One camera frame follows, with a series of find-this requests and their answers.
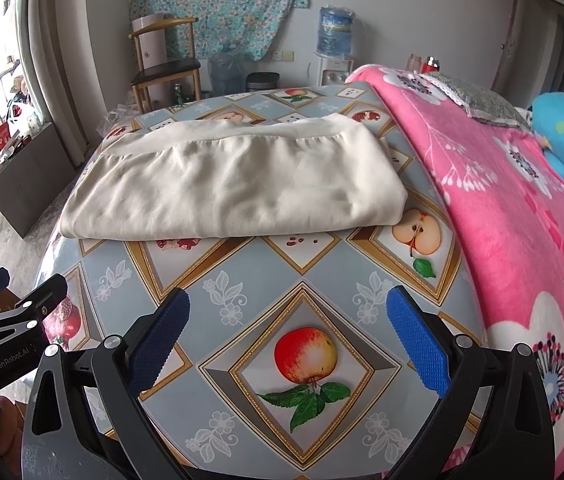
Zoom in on teal floral wall cloth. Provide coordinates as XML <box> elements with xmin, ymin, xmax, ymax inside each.
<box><xmin>129</xmin><ymin>0</ymin><xmax>311</xmax><ymax>61</ymax></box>

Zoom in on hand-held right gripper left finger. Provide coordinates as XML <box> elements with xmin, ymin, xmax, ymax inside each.
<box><xmin>21</xmin><ymin>287</ymin><xmax>192</xmax><ymax>480</ymax></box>

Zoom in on pink floral blanket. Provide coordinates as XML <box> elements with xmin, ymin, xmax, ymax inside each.
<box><xmin>344</xmin><ymin>64</ymin><xmax>564</xmax><ymax>480</ymax></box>

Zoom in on grey curtain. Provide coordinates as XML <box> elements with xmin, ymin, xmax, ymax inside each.
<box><xmin>12</xmin><ymin>0</ymin><xmax>88</xmax><ymax>171</ymax></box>

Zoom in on silver lace cloth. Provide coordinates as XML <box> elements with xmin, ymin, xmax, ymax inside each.
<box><xmin>424</xmin><ymin>71</ymin><xmax>533</xmax><ymax>128</ymax></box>

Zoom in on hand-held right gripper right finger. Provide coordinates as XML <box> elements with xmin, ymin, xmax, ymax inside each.
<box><xmin>385</xmin><ymin>285</ymin><xmax>558</xmax><ymax>480</ymax></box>

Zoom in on wooden chair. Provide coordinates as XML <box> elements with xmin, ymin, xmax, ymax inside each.
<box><xmin>128</xmin><ymin>16</ymin><xmax>202</xmax><ymax>113</ymax></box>

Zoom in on doorway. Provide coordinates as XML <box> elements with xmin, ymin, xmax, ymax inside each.
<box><xmin>499</xmin><ymin>0</ymin><xmax>564</xmax><ymax>111</ymax></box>

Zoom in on cream zip jacket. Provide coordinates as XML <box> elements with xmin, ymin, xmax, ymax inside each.
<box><xmin>59</xmin><ymin>116</ymin><xmax>409</xmax><ymax>239</ymax></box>

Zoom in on fruit print tablecloth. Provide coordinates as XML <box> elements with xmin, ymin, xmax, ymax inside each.
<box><xmin>37</xmin><ymin>85</ymin><xmax>488</xmax><ymax>480</ymax></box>

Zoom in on white water dispenser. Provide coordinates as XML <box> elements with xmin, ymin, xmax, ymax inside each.
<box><xmin>310</xmin><ymin>52</ymin><xmax>354</xmax><ymax>87</ymax></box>

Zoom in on pale pink tall box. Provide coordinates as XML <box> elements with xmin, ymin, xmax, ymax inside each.
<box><xmin>132</xmin><ymin>12</ymin><xmax>168</xmax><ymax>70</ymax></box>

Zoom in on black trash bin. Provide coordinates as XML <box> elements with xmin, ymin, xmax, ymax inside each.
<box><xmin>246</xmin><ymin>72</ymin><xmax>280</xmax><ymax>94</ymax></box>

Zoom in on empty clear water jug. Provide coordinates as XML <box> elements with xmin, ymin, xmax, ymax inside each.
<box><xmin>208</xmin><ymin>42</ymin><xmax>246</xmax><ymax>97</ymax></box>

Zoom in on clear plastic bags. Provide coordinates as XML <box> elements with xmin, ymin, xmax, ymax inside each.
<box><xmin>99</xmin><ymin>105</ymin><xmax>135</xmax><ymax>137</ymax></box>

